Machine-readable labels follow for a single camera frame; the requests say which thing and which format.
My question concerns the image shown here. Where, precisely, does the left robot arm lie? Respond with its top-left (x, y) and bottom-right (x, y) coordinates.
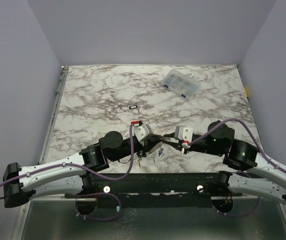
top-left (2, 131), bottom-right (163, 208)

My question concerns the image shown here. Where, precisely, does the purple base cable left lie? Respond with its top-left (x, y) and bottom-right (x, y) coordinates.
top-left (75, 187), bottom-right (123, 221)

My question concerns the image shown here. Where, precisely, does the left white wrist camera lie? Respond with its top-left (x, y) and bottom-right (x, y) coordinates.
top-left (133, 124), bottom-right (153, 142)

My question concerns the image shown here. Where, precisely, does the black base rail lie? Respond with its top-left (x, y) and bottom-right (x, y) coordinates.
top-left (65, 171), bottom-right (244, 208)

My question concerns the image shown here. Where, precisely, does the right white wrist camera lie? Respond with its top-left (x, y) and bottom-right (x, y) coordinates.
top-left (174, 125), bottom-right (193, 142)

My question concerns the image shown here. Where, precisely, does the large metal keyring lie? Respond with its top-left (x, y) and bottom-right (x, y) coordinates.
top-left (136, 148), bottom-right (160, 163)

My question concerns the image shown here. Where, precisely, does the clear plastic organizer box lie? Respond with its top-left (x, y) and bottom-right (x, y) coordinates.
top-left (161, 69), bottom-right (201, 99)

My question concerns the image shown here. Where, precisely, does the left aluminium side rail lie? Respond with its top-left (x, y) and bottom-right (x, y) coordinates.
top-left (37, 65), bottom-right (70, 165)

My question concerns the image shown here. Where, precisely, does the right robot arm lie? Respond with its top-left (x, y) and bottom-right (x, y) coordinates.
top-left (163, 120), bottom-right (286, 214)

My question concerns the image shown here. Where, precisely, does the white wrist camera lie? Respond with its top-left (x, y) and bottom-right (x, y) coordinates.
top-left (133, 124), bottom-right (153, 142)
top-left (174, 125), bottom-right (193, 142)

